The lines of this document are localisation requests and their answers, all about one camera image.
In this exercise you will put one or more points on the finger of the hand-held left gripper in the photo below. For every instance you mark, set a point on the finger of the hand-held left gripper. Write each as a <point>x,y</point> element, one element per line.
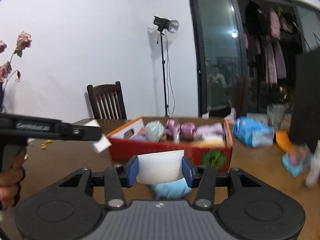
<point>80,131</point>

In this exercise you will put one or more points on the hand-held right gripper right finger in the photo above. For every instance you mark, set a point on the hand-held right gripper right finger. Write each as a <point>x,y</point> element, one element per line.
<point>187,173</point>

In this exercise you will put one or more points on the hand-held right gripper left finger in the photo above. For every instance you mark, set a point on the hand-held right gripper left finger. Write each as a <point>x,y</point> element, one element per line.
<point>133,170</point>

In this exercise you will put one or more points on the red cardboard box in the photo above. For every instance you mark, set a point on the red cardboard box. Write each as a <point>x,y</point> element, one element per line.
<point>120,150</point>

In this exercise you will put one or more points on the small white box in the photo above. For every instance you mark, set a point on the small white box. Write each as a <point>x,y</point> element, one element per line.
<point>103,144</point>

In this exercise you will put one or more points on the white and blue tissue pack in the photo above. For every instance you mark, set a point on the white and blue tissue pack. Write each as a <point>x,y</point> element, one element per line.
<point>160,165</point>

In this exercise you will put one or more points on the purple knitted cloth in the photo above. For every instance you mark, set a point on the purple knitted cloth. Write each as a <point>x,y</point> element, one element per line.
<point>208,131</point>

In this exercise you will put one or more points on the person's left hand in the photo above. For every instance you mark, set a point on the person's left hand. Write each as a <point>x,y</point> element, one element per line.
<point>10,187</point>

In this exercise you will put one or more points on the scattered yellow crumbs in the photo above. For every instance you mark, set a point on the scattered yellow crumbs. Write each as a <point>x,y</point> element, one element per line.
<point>44,146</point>

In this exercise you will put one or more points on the cream cloth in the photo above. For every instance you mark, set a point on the cream cloth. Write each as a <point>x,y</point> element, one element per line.
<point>212,141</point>

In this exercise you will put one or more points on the shiny purple ball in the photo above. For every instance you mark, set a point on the shiny purple ball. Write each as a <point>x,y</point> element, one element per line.
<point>172,127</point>
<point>188,130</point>

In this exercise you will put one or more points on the green yarn ball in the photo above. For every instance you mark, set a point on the green yarn ball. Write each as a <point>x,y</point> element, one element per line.
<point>154,131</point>

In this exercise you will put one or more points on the dark wooden chair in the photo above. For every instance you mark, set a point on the dark wooden chair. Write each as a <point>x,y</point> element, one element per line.
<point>105,90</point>

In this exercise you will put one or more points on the blue plastic packet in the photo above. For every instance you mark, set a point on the blue plastic packet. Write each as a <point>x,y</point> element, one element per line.
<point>247,130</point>

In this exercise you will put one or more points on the dried pink roses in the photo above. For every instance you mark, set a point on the dried pink roses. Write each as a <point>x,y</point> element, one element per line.
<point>23,41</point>

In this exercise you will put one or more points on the orange packet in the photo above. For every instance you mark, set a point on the orange packet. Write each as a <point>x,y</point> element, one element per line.
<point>282,140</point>

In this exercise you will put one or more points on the clear plastic container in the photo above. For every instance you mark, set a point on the clear plastic container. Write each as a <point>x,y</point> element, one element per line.
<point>276,116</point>

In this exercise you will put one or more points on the light blue packet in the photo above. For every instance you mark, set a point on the light blue packet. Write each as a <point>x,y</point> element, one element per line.
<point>293,165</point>

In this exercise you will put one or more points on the studio light on stand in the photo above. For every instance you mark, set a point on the studio light on stand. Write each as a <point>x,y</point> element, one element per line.
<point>172,26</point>

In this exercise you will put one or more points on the black cabinet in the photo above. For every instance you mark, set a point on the black cabinet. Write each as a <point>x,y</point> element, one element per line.
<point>307,92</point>

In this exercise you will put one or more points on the sliding glass door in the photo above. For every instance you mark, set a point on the sliding glass door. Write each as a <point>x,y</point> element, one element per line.
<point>217,30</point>

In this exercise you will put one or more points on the rack of hanging clothes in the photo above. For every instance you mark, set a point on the rack of hanging clothes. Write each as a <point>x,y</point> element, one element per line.
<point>275,25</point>

